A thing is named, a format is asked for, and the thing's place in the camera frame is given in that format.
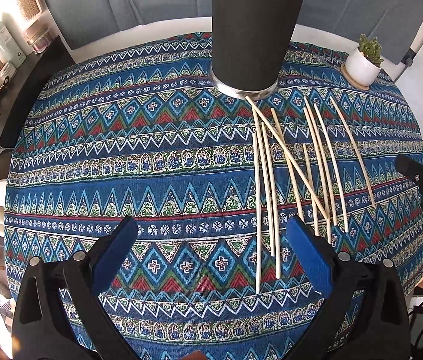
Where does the wooden chopstick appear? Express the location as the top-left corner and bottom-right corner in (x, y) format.
(245, 96), (325, 216)
(304, 97), (338, 226)
(271, 108), (304, 220)
(252, 110), (275, 257)
(261, 122), (281, 280)
(303, 107), (332, 244)
(313, 103), (349, 233)
(330, 98), (376, 208)
(252, 133), (262, 294)
(302, 143), (320, 237)

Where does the round wooden coaster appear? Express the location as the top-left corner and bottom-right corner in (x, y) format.
(340, 64), (369, 91)

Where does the white pot with succulent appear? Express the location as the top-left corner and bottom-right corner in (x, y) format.
(345, 34), (383, 86)

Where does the blue patterned tablecloth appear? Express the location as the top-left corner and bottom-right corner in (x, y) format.
(4, 33), (423, 359)

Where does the black cylindrical utensil holder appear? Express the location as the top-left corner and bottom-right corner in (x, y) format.
(210, 0), (303, 100)

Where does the black side shelf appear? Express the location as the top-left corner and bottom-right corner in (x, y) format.
(0, 37), (75, 150)

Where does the white lotion bottle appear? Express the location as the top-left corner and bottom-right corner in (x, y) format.
(0, 21), (26, 68)

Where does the pink glass jar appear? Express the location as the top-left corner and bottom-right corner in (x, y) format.
(24, 26), (53, 55)

